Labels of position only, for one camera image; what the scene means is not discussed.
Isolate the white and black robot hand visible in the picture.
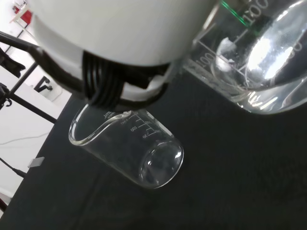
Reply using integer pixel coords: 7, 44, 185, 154
30, 0, 223, 108

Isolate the empty clear glass beaker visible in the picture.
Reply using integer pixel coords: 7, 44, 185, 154
68, 105, 185, 190

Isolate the red box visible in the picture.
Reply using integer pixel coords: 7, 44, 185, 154
12, 4, 32, 25

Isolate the small grey tag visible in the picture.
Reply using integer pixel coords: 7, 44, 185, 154
27, 156, 46, 168

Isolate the black bench cloth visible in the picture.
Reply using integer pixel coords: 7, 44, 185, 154
0, 68, 307, 230

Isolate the black clamp bracket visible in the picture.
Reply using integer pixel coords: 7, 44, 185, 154
35, 75, 53, 93

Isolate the black metal stand frame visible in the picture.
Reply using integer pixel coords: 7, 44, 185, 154
0, 30, 58, 124

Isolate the thin white cable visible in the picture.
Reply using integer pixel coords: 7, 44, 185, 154
0, 132, 50, 146

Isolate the black cable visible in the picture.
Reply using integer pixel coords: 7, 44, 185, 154
0, 157, 26, 178

